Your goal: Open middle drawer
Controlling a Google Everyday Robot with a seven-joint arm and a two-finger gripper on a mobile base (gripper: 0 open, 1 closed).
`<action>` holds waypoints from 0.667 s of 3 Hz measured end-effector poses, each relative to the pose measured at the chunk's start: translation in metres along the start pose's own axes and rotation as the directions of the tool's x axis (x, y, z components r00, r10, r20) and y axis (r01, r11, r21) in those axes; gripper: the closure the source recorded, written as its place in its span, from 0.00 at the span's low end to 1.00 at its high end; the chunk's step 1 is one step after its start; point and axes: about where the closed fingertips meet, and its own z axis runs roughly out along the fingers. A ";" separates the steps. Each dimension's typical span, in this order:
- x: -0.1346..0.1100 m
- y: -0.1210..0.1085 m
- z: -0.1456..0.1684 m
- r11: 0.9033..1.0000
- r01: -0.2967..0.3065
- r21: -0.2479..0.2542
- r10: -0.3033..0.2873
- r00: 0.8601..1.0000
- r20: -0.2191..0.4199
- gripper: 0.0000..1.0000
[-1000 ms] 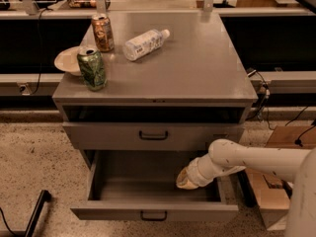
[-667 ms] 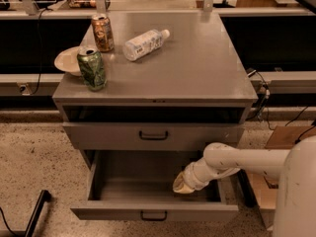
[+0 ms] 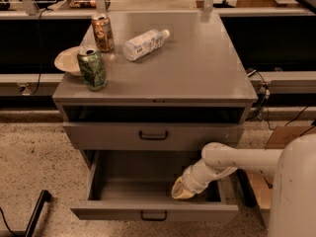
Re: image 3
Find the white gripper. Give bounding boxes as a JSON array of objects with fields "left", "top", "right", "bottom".
[{"left": 171, "top": 160, "right": 237, "bottom": 199}]

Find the grey drawer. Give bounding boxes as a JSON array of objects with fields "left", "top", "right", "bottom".
[
  {"left": 63, "top": 122, "right": 244, "bottom": 151},
  {"left": 71, "top": 151, "right": 239, "bottom": 222}
]

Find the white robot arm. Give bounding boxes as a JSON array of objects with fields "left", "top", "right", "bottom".
[{"left": 172, "top": 134, "right": 316, "bottom": 237}]

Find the grey top drawer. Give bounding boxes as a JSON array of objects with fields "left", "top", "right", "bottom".
[{"left": 63, "top": 122, "right": 244, "bottom": 151}]

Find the grey metal drawer cabinet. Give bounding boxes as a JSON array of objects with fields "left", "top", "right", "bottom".
[{"left": 52, "top": 10, "right": 259, "bottom": 170}]

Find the black bar beside cabinet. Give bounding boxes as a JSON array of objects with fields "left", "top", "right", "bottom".
[{"left": 237, "top": 170, "right": 257, "bottom": 207}]

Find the brown cardboard box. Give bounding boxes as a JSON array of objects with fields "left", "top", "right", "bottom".
[{"left": 247, "top": 125, "right": 316, "bottom": 228}]

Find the black metal stand leg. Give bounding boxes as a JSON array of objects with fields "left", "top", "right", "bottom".
[{"left": 0, "top": 190, "right": 52, "bottom": 237}]

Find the clear plastic water bottle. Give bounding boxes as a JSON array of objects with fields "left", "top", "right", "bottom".
[{"left": 123, "top": 30, "right": 170, "bottom": 61}]

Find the green soda can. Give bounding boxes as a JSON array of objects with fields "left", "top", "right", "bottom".
[{"left": 77, "top": 46, "right": 107, "bottom": 91}]

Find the orange soda can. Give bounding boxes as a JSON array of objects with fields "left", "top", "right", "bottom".
[{"left": 91, "top": 14, "right": 115, "bottom": 52}]

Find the black cable on right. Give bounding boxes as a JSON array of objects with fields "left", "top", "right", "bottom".
[{"left": 246, "top": 67, "right": 276, "bottom": 131}]

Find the black cable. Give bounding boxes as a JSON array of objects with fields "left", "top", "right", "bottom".
[
  {"left": 31, "top": 7, "right": 50, "bottom": 96},
  {"left": 246, "top": 67, "right": 276, "bottom": 131}
]

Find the black cable on left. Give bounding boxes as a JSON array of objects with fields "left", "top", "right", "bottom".
[{"left": 31, "top": 7, "right": 50, "bottom": 96}]

